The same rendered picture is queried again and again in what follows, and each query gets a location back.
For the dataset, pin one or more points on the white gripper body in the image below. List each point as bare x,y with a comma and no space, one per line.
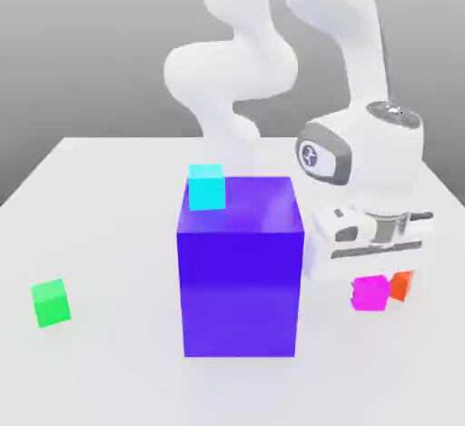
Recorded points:
374,259

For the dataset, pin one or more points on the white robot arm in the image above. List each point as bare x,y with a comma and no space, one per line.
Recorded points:
232,70

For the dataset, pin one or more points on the small magenta cube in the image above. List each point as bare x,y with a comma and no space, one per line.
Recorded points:
370,293

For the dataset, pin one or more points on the small orange cube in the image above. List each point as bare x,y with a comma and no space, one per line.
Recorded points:
401,285

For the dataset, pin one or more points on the small cyan cube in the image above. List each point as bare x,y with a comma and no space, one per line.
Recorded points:
206,188

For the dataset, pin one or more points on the small green cube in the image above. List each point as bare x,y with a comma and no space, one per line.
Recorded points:
51,304

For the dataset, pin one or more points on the large blue box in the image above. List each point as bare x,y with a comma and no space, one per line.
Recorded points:
238,269

